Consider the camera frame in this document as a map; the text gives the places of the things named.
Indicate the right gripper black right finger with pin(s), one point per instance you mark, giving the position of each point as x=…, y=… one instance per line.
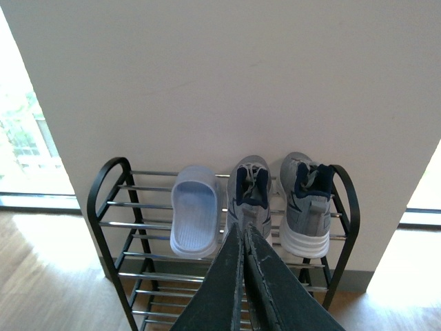
x=276, y=298

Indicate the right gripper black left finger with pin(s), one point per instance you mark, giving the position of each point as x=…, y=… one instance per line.
x=217, y=303

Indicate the grey knit sneaker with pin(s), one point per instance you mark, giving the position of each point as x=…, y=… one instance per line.
x=306, y=187
x=248, y=196

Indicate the black metal shoe rack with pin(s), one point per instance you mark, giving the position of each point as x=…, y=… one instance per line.
x=130, y=213

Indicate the dark grey window frame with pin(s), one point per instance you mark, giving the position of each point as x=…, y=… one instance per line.
x=45, y=203

